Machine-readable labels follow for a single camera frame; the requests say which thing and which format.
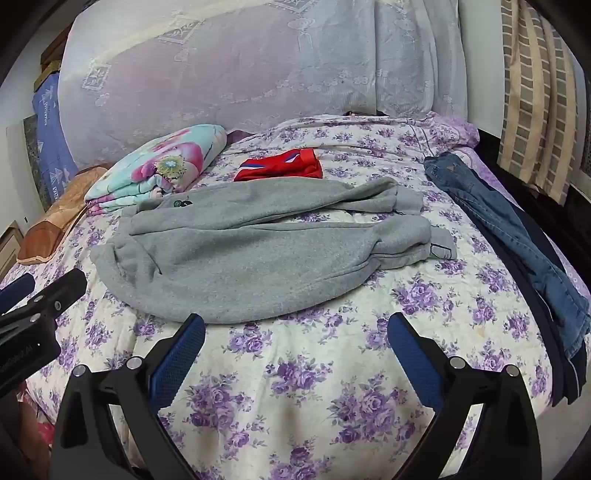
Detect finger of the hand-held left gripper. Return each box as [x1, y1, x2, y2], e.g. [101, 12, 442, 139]
[27, 268, 88, 324]
[0, 272, 37, 315]

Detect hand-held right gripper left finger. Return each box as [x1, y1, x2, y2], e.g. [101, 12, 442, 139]
[54, 313, 207, 480]

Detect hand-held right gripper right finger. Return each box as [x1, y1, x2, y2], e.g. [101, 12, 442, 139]
[387, 312, 542, 480]

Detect grey sweatshirt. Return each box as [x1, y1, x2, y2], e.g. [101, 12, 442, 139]
[90, 178, 458, 324]

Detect dark navy pants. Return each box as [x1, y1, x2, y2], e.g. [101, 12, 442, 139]
[455, 178, 583, 409]

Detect wooden nightstand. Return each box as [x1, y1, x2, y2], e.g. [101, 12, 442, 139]
[0, 220, 24, 278]

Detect brown pillow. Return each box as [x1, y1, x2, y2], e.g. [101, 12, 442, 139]
[17, 166, 109, 266]

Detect bed with purple floral sheet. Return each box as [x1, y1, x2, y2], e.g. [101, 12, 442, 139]
[0, 113, 591, 480]

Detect red patterned cloth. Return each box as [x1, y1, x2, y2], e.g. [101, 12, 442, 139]
[16, 383, 58, 480]

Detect dark green patterned panel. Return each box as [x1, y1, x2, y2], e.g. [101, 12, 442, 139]
[23, 115, 52, 213]

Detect folded floral blanket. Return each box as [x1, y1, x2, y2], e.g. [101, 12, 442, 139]
[84, 124, 228, 217]

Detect blue printed bag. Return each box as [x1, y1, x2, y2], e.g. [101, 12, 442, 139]
[31, 71, 79, 210]

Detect blue jeans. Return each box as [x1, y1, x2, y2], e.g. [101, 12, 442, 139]
[424, 154, 591, 361]

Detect red folded garment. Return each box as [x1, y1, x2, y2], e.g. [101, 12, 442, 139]
[233, 148, 324, 182]

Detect cardboard box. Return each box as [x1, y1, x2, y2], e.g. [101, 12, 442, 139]
[41, 25, 72, 75]

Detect beige striped curtain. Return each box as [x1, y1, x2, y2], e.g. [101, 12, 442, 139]
[496, 0, 580, 206]

